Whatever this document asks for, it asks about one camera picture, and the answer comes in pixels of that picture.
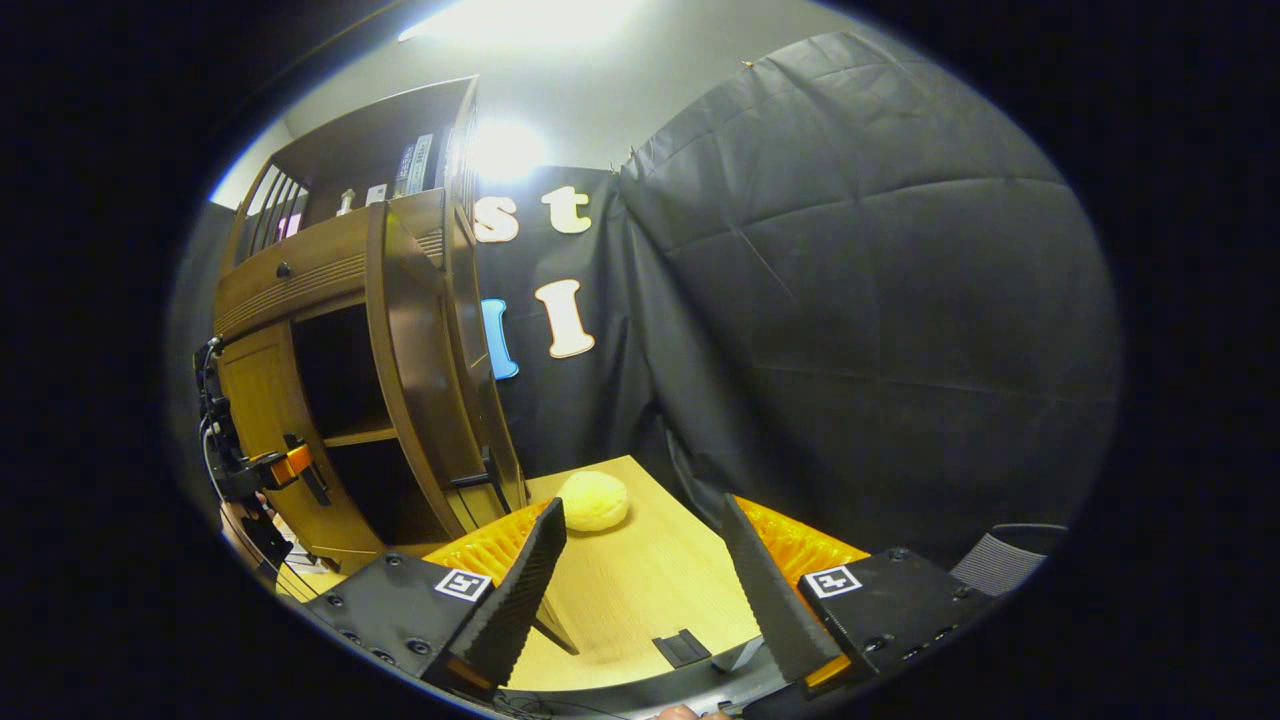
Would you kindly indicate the black backdrop cloth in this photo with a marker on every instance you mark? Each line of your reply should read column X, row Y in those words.
column 850, row 300

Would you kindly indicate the grey mesh office chair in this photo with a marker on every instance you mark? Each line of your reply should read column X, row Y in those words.
column 1000, row 562

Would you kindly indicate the wooden cabinet drawer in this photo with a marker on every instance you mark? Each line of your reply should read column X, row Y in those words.
column 300, row 275

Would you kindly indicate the small black bracket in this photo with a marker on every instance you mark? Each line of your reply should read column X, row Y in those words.
column 680, row 648

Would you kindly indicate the wooden shoe cabinet door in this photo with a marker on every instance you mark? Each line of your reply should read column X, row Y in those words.
column 420, row 350
column 260, row 400

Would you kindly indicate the large ceiling light panel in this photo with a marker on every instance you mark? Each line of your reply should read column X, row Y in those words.
column 520, row 18

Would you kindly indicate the light grey book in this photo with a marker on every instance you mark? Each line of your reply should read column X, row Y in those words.
column 421, row 165

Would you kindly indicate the wooden inner cabinet shelf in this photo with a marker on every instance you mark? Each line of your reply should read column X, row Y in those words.
column 360, row 436

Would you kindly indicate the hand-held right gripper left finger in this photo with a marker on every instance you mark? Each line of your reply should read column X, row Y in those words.
column 515, row 600

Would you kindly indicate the dark blue book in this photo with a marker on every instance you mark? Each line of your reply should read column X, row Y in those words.
column 403, row 170

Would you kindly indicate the small white box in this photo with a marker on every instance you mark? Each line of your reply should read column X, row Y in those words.
column 376, row 194

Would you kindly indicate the small ceiling light panel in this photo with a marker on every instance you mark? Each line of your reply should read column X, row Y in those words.
column 505, row 150

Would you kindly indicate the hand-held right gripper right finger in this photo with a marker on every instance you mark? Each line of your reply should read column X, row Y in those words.
column 770, row 600

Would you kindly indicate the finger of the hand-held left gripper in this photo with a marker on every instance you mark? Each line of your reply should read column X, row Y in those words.
column 285, row 466

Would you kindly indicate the white pump bottle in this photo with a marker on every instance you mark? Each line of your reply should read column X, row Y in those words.
column 346, row 203

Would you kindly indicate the yellow round bun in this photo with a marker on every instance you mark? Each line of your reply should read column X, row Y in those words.
column 593, row 502

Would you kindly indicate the wooden double-door shoe cabinet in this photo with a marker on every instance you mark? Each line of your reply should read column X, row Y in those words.
column 480, row 300

